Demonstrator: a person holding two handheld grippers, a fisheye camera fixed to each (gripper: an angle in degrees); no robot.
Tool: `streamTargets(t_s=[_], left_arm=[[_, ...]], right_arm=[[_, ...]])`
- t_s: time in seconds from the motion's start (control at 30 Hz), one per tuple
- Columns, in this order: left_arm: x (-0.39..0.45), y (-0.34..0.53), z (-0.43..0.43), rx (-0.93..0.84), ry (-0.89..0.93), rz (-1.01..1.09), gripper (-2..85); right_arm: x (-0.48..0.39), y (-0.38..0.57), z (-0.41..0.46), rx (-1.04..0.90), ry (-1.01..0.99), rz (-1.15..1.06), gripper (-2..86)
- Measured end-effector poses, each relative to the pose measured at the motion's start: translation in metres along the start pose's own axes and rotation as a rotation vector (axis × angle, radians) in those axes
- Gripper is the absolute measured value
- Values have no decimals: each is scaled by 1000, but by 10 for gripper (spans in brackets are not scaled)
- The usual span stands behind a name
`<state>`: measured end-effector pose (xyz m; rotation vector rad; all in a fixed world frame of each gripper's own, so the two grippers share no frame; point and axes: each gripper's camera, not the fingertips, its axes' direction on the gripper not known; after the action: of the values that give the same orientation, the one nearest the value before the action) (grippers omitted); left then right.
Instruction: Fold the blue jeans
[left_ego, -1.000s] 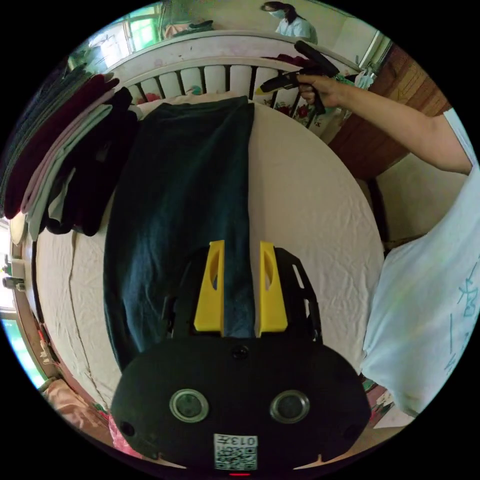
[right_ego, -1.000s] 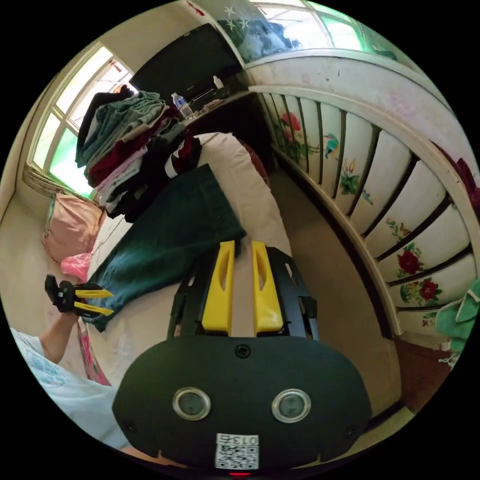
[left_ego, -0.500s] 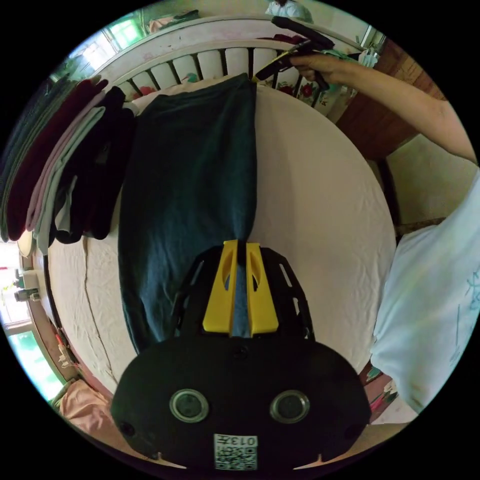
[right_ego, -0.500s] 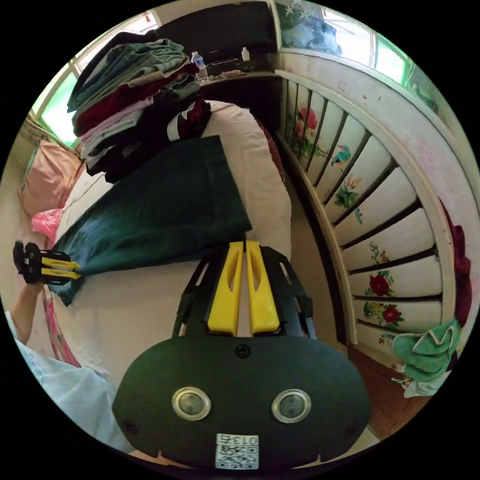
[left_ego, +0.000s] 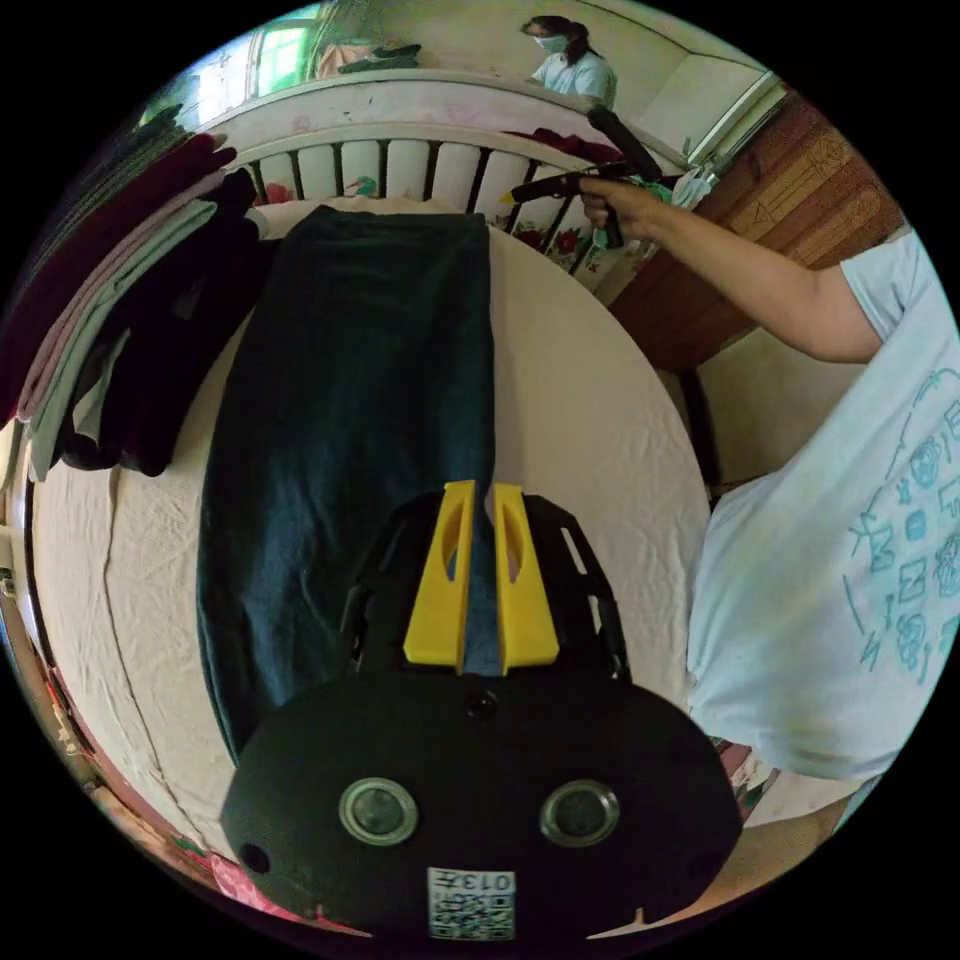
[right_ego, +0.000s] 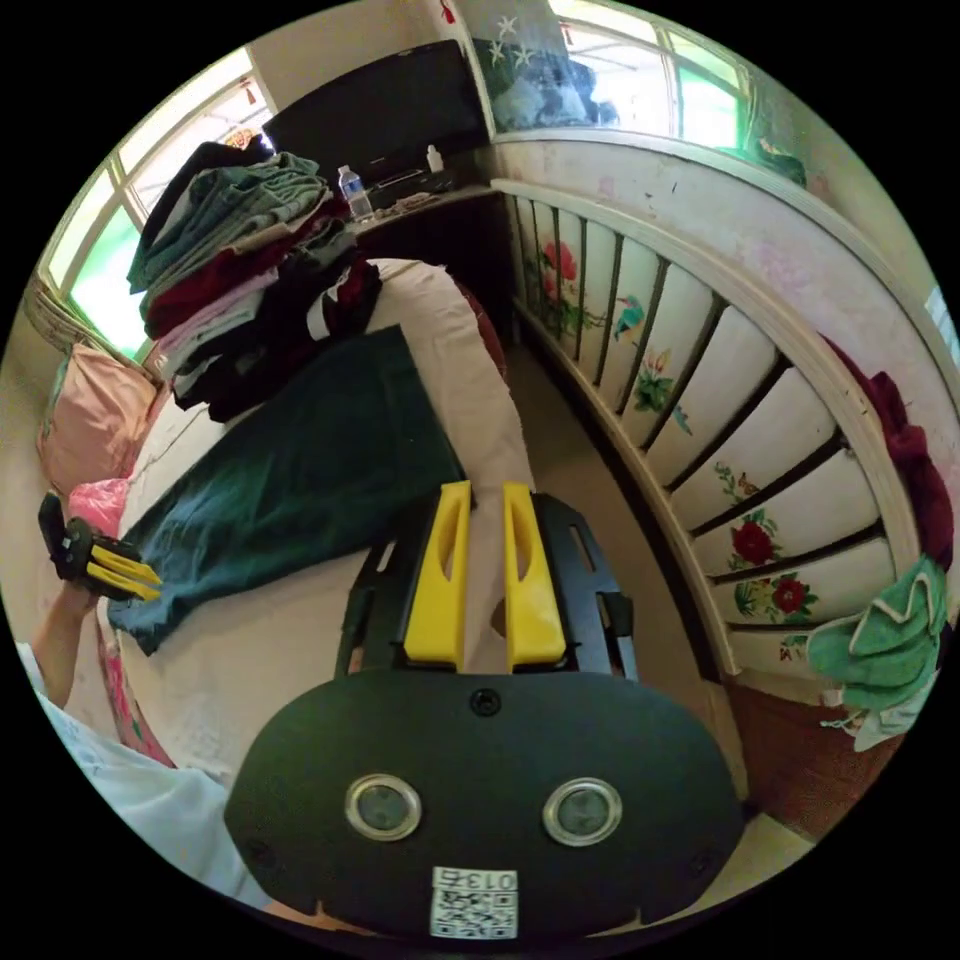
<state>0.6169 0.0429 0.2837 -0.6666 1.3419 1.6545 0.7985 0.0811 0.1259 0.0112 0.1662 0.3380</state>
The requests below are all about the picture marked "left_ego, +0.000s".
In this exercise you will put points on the person's right forearm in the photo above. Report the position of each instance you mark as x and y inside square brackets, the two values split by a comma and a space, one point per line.
[757, 277]

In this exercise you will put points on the pile of clothes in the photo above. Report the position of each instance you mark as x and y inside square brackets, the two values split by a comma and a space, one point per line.
[127, 300]

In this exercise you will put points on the bed with cream sheet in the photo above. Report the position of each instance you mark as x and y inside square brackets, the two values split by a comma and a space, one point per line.
[600, 420]

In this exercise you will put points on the person's right hand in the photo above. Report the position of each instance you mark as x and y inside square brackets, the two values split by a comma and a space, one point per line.
[616, 206]

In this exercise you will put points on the blue jeans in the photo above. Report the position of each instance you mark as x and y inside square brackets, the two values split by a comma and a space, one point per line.
[337, 420]

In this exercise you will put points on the person's body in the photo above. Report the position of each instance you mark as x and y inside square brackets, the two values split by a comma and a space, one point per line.
[825, 540]

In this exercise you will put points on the window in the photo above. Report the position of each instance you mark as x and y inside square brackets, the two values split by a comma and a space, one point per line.
[279, 52]

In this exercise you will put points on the wooden cupboard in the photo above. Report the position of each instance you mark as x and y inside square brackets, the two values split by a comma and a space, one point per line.
[757, 225]

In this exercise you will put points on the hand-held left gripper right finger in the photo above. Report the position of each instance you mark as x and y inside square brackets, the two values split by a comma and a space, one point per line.
[523, 600]

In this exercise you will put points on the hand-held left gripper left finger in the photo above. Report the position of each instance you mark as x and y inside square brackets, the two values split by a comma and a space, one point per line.
[441, 600]

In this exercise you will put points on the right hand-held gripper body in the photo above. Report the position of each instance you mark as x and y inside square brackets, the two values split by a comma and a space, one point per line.
[570, 189]

